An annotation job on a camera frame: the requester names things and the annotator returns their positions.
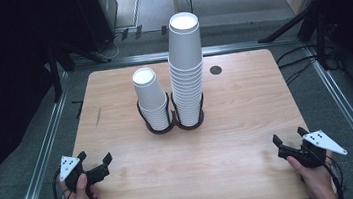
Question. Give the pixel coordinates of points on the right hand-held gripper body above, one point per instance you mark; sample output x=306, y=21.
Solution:
x=308, y=156

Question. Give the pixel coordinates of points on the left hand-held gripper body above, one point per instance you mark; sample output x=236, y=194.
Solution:
x=97, y=174

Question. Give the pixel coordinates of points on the white paper cup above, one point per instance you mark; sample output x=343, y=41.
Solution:
x=184, y=41

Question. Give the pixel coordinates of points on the person's right hand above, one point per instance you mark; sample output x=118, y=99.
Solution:
x=318, y=180

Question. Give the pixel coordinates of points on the black floor tape marks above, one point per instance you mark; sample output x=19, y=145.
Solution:
x=79, y=108

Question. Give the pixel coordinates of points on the short stack of white cups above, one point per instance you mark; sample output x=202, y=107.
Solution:
x=148, y=89

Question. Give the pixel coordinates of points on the black round table grommet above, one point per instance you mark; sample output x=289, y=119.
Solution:
x=215, y=70

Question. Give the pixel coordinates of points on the black tripod stand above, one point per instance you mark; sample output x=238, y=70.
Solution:
x=309, y=20
x=59, y=59

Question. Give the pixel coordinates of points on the dark cabinet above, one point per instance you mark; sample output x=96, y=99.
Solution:
x=98, y=18

